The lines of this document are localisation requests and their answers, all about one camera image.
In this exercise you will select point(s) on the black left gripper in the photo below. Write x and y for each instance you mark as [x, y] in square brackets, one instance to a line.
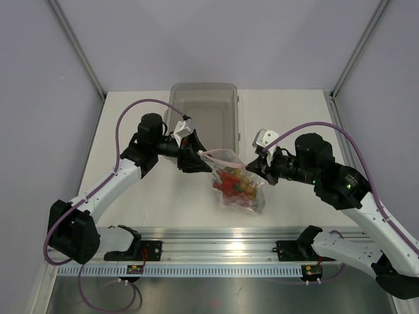
[192, 161]

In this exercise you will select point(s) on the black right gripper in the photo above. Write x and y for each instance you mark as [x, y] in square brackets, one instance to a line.
[259, 165]

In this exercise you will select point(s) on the yellow toy grape bunch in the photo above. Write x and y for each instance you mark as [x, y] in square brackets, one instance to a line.
[244, 187]

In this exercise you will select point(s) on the clear zip top bag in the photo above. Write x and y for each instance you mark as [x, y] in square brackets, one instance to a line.
[228, 160]

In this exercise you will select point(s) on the red toy lobster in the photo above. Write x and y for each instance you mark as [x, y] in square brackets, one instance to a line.
[224, 182]

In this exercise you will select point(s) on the green toy bell pepper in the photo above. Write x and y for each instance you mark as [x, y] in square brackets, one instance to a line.
[258, 205]

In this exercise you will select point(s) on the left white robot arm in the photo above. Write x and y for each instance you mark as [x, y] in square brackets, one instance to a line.
[86, 209]

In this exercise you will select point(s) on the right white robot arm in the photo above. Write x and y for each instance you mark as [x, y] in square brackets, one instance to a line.
[392, 262]

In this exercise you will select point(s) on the clear plastic tray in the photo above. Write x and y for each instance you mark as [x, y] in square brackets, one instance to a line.
[213, 108]

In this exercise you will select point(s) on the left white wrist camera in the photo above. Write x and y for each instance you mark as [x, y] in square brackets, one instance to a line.
[183, 129]

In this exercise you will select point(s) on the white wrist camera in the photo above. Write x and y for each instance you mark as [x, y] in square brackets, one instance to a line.
[265, 144]
[183, 129]

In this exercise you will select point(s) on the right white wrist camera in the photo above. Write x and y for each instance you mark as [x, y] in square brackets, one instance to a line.
[265, 144]

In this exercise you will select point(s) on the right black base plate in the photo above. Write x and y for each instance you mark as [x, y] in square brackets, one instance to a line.
[293, 251]

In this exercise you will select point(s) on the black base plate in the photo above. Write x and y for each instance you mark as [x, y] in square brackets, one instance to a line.
[150, 250]
[293, 251]

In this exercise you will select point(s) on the aluminium mounting rail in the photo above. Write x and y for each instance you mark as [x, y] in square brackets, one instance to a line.
[202, 245]

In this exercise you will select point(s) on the white slotted cable duct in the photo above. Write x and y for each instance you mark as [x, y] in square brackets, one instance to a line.
[167, 270]

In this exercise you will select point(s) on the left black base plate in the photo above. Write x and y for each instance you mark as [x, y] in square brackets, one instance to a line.
[150, 250]

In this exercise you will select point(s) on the left aluminium frame post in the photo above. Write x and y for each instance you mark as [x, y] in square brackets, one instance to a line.
[71, 36]

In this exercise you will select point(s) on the aluminium frame post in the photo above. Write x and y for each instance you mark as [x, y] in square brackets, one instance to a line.
[360, 46]
[71, 36]

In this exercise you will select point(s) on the right aluminium frame post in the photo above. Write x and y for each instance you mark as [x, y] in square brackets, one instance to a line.
[360, 46]

